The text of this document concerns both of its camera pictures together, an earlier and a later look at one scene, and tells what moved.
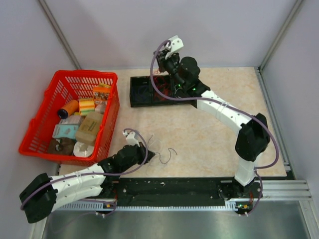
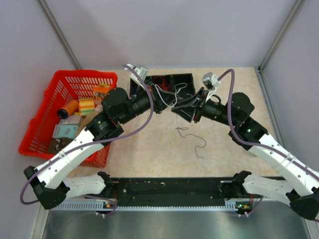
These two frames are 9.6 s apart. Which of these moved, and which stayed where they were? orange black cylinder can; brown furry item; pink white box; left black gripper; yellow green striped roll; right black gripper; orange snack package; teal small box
Moved: right black gripper; left black gripper
Stayed: orange snack package; brown furry item; teal small box; orange black cylinder can; yellow green striped roll; pink white box
